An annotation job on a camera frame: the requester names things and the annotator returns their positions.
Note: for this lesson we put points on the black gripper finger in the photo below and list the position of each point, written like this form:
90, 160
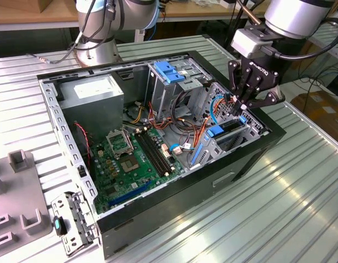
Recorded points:
267, 100
236, 90

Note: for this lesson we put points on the hard disk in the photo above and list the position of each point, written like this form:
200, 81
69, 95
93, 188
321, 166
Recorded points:
214, 131

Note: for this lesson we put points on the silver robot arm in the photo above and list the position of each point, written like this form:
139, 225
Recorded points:
128, 13

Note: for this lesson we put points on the grey metal disk bay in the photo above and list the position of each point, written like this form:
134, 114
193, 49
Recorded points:
213, 149

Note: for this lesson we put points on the brown cardboard box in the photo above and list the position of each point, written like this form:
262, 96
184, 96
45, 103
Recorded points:
322, 109

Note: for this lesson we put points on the blue plastic drive latch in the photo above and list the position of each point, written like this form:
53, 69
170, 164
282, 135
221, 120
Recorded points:
169, 71

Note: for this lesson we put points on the grey metal optical drive bay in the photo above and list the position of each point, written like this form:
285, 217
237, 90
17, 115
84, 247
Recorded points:
160, 96

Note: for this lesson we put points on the metal slat side table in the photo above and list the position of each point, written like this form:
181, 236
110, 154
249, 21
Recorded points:
337, 41

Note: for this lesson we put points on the wooden desk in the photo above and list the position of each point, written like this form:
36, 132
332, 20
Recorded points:
191, 12

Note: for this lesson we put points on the beige motherboard connector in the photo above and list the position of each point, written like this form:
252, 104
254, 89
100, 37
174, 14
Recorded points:
166, 150

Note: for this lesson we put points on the black RAM slot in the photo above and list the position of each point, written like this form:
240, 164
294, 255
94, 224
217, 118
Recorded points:
157, 152
149, 154

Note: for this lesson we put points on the black open PC case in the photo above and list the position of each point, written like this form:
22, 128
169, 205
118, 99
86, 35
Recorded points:
185, 197

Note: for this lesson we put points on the CPU socket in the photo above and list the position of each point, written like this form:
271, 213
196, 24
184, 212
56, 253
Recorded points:
129, 164

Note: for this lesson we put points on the green motherboard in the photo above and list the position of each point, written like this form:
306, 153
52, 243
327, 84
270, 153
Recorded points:
130, 180

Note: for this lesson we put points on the white power supply label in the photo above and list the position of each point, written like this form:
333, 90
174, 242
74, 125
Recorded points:
95, 89

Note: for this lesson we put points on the blue expansion slot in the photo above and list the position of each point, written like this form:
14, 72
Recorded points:
130, 193

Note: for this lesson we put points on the grey power supply unit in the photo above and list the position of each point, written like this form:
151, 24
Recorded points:
89, 115

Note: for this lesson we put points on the small black case clip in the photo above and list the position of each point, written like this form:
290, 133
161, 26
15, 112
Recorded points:
81, 171

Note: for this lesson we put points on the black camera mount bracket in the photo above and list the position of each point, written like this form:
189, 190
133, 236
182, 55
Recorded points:
263, 34

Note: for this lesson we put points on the grey metal slot bracket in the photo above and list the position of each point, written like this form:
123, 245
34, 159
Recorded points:
75, 219

